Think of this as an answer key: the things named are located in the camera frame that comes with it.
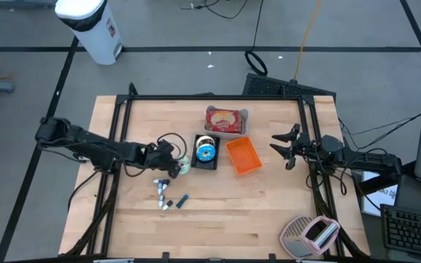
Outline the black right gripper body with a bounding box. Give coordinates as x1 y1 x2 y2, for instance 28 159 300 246
285 131 320 171

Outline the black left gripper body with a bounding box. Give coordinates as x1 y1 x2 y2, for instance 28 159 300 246
137 140 183 180

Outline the blue frosted donut tape roll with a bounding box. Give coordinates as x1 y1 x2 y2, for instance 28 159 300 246
196 142 217 163

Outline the blue marker light-blue cap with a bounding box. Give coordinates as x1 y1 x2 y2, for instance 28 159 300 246
175 194 190 210

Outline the red plastic-wrapped package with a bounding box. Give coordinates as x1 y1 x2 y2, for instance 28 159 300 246
205 109 242 134

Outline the black slotted plastic basket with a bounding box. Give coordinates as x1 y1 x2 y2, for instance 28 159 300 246
190 133 221 172

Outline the orange slotted plastic basket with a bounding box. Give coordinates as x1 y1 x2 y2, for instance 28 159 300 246
224 136 264 176

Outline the pink handheld device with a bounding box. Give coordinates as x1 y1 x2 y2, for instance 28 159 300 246
278 215 317 259

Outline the white paper sheet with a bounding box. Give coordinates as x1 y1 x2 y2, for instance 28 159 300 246
361 170 398 217

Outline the pink desk organizer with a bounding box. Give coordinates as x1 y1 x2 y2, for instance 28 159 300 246
302 215 342 256

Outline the black keyboard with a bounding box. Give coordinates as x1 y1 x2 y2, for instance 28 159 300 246
379 203 421 261

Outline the white trash can black liner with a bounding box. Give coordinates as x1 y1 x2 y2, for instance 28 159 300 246
54 0 124 66

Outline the black coiled floor cable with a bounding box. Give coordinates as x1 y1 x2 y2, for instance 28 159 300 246
244 0 269 77

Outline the black metal table frame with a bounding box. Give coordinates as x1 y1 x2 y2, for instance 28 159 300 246
64 82 371 263

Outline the yellow hanging cable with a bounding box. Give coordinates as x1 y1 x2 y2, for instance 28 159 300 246
292 0 323 82

